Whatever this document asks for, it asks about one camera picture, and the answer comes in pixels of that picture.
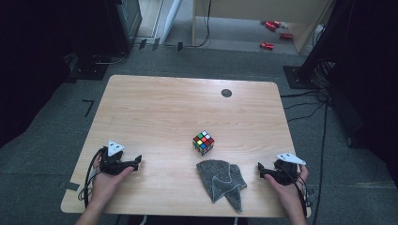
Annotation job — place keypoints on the dark round table grommet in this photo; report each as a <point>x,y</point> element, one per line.
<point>226,93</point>

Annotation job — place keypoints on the multicoloured puzzle cube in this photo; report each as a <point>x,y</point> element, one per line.
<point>203,143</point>

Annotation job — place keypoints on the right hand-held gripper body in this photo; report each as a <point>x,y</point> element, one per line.
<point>285,173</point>

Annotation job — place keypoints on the black floor plate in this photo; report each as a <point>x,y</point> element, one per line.
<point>89,70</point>

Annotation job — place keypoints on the grey cloth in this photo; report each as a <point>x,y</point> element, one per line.
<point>219,178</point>

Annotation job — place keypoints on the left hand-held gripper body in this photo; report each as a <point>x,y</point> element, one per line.
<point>109,164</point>

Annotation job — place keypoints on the black cabinet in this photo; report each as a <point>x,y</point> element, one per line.
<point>125,25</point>

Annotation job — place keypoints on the grey tape piece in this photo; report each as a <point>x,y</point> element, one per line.
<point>70,186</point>

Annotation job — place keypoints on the dark curtain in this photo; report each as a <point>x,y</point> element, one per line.
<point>375,93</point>
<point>31,62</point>

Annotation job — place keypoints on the white panel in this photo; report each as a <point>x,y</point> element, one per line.
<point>170,18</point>

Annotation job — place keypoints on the person's dark clothing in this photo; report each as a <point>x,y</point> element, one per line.
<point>187,221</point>

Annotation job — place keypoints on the red can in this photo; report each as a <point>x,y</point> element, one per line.
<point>277,23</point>
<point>286,36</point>
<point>270,26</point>
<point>267,46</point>

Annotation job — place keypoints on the person's left hand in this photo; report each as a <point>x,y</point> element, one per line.
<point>104,186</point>

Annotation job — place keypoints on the black stand base plate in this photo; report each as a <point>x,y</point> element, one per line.
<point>294,78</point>

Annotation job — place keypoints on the person's right hand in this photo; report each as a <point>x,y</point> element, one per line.
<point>292,192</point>

